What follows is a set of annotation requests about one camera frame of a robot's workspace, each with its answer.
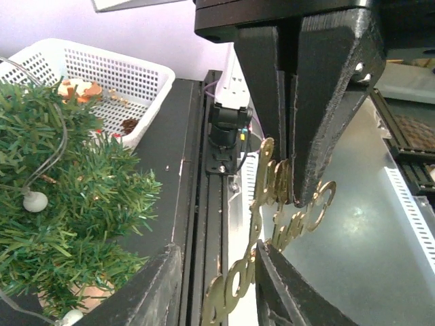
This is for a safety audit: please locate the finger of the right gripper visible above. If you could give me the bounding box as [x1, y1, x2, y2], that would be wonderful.
[234, 26, 288, 162]
[290, 8, 385, 207]

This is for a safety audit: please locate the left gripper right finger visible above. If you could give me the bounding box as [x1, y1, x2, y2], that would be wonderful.
[255, 240, 357, 326]

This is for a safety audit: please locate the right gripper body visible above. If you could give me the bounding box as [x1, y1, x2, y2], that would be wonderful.
[194, 0, 434, 43]

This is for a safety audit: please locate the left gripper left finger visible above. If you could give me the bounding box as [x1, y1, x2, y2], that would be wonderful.
[76, 243, 182, 326]

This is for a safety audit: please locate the gold glitter cutout ornament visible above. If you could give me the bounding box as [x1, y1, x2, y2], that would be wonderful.
[201, 137, 337, 325]

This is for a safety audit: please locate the white plastic basket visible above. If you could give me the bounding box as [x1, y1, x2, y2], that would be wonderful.
[10, 39, 175, 149]

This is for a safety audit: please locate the small green christmas tree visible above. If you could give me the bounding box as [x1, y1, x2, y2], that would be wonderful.
[1, 82, 160, 317]

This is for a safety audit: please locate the white ball light string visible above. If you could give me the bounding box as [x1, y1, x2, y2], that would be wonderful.
[0, 56, 84, 326]

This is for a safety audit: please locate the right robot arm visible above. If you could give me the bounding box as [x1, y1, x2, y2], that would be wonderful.
[194, 1, 434, 207]

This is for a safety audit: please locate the brown pine cone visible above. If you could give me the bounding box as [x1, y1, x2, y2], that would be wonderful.
[121, 118, 139, 135]

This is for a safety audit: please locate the white slotted cable duct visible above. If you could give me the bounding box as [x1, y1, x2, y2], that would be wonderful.
[384, 167, 434, 273]

